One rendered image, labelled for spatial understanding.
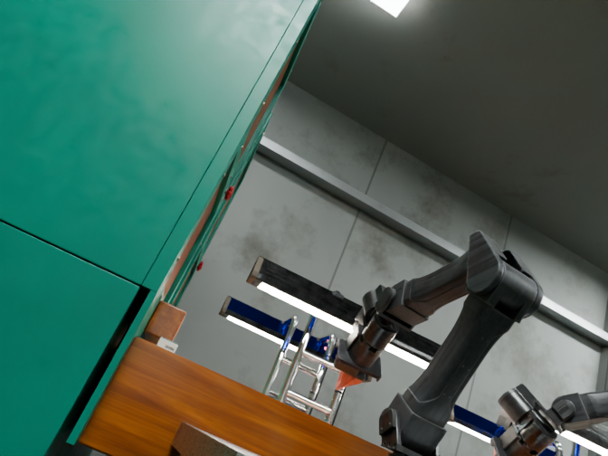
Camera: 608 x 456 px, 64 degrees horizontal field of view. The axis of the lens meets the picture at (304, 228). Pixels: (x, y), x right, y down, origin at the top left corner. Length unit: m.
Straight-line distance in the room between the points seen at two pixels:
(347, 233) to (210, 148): 2.43
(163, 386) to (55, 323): 0.21
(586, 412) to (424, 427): 0.51
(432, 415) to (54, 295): 0.63
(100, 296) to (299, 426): 0.42
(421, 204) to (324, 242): 0.86
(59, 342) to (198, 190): 0.35
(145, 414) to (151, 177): 0.42
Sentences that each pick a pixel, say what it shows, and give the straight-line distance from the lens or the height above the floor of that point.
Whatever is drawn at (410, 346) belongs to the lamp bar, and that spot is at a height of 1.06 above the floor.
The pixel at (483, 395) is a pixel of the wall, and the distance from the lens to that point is 3.75.
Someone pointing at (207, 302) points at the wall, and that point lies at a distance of 2.97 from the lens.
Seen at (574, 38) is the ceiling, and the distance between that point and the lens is 2.96.
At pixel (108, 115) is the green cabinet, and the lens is 1.02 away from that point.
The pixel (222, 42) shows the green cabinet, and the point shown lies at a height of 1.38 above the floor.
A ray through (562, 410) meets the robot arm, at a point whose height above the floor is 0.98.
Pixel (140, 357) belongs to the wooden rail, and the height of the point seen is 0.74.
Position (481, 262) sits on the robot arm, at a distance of 0.79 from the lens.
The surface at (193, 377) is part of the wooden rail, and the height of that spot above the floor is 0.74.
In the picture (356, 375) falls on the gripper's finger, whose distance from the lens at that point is 1.05.
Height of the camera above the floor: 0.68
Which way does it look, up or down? 24 degrees up
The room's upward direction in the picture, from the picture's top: 24 degrees clockwise
